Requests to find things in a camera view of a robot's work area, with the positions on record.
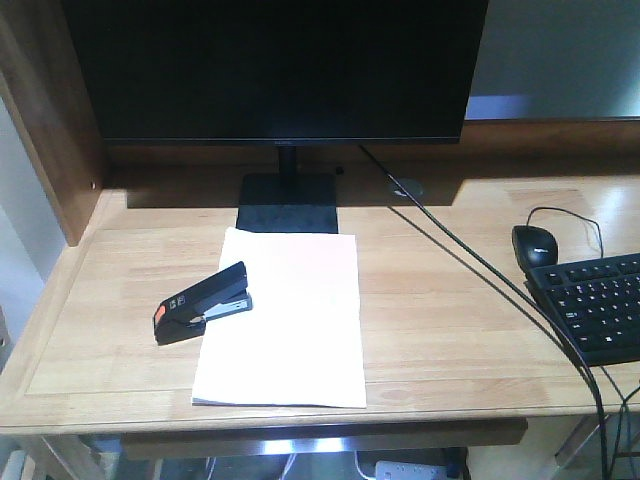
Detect wooden desk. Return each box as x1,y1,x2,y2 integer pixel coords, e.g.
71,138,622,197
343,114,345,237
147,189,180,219
0,9,640,480

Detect black and orange stapler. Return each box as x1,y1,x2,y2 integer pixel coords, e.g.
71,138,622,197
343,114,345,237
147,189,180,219
153,261,253,346

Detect black monitor cable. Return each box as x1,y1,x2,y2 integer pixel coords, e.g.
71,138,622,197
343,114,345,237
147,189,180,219
357,144,612,480

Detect white power strip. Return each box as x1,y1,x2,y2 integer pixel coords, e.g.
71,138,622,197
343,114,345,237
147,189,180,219
354,450,447,480

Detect white paper sheet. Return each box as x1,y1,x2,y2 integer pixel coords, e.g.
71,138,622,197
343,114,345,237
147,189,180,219
192,228,367,408

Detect black keyboard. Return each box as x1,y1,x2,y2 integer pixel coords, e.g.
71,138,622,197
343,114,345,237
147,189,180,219
526,253,639,366

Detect black computer mouse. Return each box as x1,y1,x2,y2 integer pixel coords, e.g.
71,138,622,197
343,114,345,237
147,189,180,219
511,225,559,272

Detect grey desk cable grommet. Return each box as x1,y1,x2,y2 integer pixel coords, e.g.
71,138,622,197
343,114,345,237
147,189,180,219
388,178,424,198

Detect black computer monitor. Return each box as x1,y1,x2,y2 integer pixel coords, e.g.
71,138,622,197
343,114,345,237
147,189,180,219
62,1,488,233

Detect thin black mouse cable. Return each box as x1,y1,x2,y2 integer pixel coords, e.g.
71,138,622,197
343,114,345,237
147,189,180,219
525,206,605,258

